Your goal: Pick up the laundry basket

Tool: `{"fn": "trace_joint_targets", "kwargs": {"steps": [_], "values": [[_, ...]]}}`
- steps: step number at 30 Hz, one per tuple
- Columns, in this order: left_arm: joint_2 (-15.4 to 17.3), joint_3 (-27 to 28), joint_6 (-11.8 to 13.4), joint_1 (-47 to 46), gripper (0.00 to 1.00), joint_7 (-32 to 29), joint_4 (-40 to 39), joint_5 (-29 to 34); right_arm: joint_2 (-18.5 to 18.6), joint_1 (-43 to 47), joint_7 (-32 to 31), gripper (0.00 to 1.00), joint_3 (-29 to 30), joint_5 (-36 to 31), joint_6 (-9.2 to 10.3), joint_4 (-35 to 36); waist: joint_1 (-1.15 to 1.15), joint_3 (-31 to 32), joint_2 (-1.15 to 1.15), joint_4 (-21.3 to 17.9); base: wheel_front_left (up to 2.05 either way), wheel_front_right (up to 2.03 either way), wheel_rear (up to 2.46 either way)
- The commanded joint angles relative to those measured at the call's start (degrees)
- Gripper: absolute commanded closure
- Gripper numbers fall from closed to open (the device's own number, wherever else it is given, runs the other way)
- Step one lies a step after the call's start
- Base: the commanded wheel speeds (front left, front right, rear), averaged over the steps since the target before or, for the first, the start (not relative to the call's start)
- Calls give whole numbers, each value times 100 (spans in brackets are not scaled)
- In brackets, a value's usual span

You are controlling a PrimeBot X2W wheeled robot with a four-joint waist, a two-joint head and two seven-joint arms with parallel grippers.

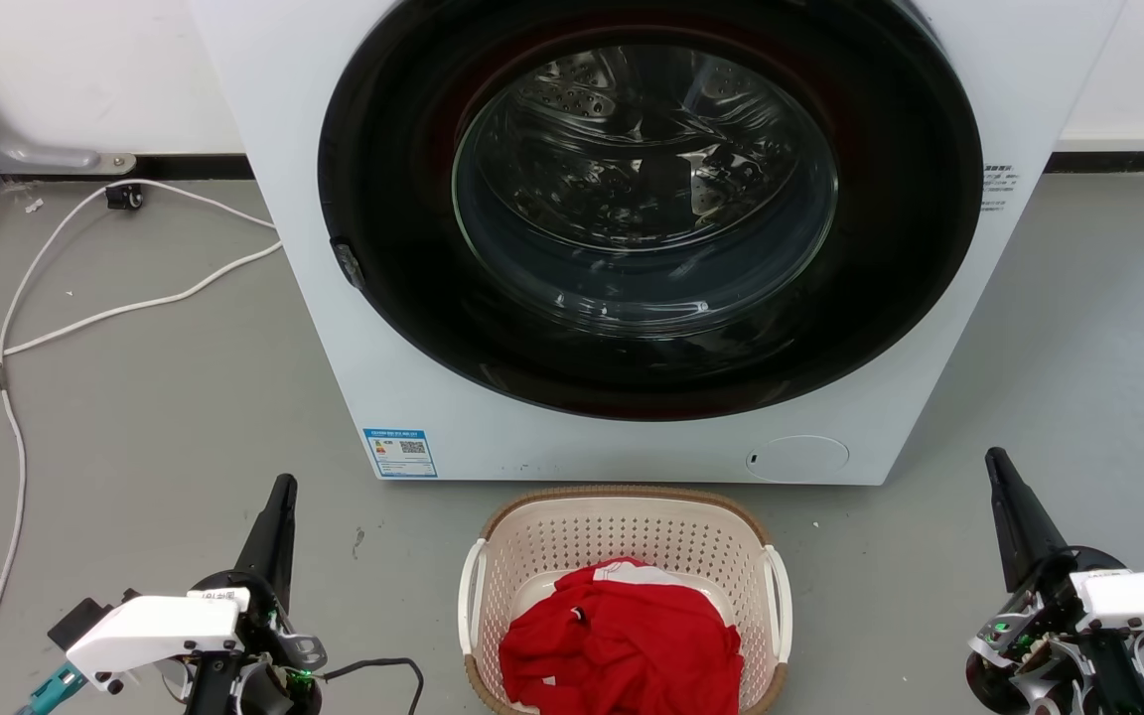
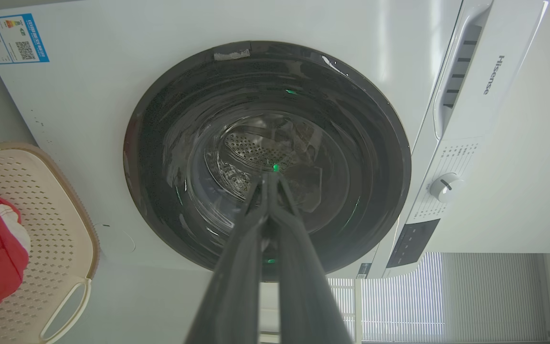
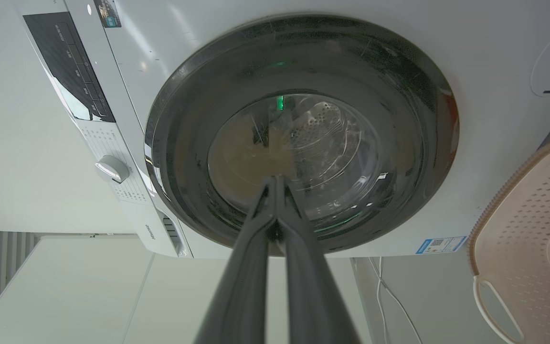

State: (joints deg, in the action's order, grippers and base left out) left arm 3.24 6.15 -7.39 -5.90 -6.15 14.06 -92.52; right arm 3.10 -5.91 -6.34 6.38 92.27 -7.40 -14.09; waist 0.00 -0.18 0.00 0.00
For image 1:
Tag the cream perforated plastic laundry basket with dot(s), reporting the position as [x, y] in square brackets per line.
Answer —
[632, 531]

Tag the small black floor plug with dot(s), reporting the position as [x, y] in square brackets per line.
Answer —
[123, 196]

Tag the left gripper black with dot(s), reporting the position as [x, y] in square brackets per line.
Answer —
[269, 621]

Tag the blue energy label sticker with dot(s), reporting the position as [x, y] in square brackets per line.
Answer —
[400, 453]

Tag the black round glass washer door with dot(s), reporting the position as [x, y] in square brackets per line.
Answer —
[403, 298]

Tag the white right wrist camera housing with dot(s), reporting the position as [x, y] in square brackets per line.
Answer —
[1143, 596]

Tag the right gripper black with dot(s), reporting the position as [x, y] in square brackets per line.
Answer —
[1039, 636]

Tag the teal connector piece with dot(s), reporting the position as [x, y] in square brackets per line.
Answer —
[54, 687]

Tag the white front-load washing machine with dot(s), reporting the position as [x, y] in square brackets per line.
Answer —
[939, 377]

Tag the round white filter cover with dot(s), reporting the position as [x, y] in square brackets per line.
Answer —
[796, 459]

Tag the red garment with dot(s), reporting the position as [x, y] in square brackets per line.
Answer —
[622, 645]

